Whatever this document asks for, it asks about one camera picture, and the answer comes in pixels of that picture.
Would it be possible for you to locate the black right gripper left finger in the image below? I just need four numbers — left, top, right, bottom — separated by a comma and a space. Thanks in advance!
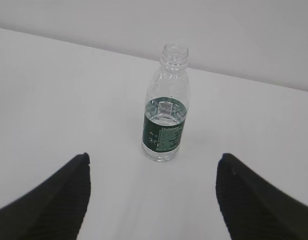
0, 153, 91, 240

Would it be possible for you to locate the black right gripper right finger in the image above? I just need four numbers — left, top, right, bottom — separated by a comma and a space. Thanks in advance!
215, 153, 308, 240

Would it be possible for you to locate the clear water bottle green label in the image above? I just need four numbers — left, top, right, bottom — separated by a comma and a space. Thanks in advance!
142, 43, 190, 162

